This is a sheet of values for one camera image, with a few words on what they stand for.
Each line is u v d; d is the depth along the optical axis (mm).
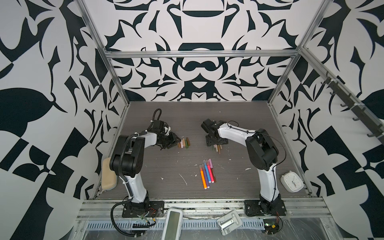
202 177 835
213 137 760
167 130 868
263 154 533
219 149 944
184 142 968
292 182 803
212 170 865
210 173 851
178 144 963
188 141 983
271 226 711
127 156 496
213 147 956
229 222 695
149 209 712
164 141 850
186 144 964
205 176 837
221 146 960
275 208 641
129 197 585
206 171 853
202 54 906
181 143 964
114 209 663
